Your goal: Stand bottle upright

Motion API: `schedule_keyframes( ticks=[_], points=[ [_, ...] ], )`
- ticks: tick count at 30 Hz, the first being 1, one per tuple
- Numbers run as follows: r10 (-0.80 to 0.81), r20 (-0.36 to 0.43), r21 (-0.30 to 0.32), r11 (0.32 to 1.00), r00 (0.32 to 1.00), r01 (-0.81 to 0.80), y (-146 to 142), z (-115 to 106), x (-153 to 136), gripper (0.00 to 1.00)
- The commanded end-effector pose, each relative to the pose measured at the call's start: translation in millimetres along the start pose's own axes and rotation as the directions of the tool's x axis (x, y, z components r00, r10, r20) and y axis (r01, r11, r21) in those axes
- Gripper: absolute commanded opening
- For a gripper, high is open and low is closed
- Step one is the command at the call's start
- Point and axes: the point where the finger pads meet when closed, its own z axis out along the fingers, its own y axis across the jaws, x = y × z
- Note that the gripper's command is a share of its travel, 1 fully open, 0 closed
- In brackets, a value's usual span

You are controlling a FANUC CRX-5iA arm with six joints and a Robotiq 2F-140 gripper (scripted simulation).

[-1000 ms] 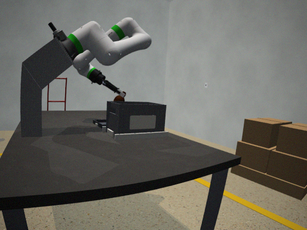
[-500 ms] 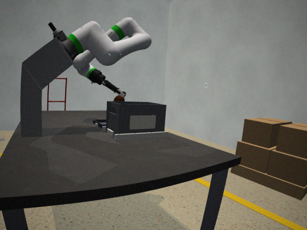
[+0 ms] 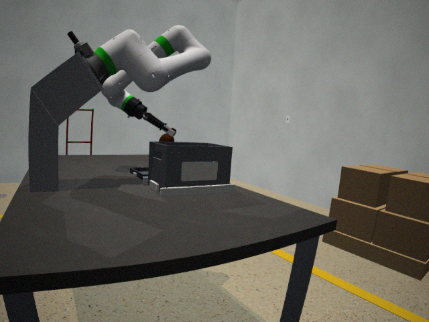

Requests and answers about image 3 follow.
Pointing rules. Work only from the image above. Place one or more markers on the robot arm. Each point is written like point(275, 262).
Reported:
point(126, 58)

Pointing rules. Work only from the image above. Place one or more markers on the brown bottle with cream label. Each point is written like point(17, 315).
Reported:
point(166, 137)

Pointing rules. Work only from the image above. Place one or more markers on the black crate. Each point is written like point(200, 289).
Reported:
point(189, 164)

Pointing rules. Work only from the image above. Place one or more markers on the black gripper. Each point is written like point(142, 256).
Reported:
point(140, 113)

